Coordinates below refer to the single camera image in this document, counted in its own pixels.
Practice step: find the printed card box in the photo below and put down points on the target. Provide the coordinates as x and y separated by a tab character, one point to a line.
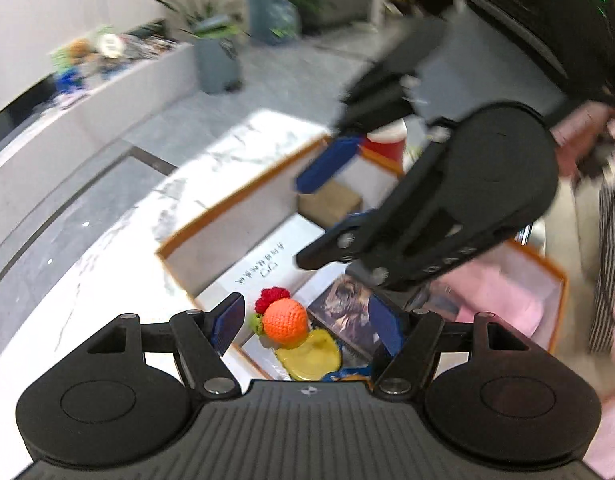
342	310

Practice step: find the white marble TV console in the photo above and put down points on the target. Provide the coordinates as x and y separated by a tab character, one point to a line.
112	95

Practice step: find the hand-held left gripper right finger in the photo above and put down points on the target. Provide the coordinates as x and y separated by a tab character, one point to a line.
387	325

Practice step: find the orange shoe box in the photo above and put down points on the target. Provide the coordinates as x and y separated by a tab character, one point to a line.
212	260

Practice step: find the small brown box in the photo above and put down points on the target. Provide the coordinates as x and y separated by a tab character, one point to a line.
332	202

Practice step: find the person's right forearm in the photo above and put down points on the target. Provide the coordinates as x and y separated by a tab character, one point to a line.
585	125

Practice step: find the black white patterned garment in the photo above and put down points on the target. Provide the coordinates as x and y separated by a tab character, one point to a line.
610	270

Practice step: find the grey pedal trash can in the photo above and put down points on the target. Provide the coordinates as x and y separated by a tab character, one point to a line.
217	65

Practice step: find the blue water jug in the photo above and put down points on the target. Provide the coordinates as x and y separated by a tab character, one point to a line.
277	17

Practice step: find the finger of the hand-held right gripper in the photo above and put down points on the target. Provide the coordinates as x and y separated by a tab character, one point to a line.
337	247
327	165

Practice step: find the white round hand fan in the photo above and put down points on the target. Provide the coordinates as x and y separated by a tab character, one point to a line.
109	45

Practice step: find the plush toy with blue outfit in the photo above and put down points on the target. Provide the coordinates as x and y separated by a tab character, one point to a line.
310	357

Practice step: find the pink fabric pouch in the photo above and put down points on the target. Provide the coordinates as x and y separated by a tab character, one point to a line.
497	295

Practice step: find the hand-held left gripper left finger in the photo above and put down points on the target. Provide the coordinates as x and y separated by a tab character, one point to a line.
227	322

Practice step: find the pink cloth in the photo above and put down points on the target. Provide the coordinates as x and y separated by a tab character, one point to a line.
607	435

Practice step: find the orange crochet fruit toy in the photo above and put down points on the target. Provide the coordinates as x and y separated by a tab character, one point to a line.
285	322

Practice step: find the brown teddy bear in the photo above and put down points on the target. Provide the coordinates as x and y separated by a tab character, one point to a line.
77	50

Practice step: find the toys on ledge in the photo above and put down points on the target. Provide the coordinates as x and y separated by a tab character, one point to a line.
59	59

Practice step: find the long-leaf potted plant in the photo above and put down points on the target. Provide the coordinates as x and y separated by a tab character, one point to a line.
187	10

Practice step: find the red mug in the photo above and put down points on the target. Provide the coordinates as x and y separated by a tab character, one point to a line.
387	147

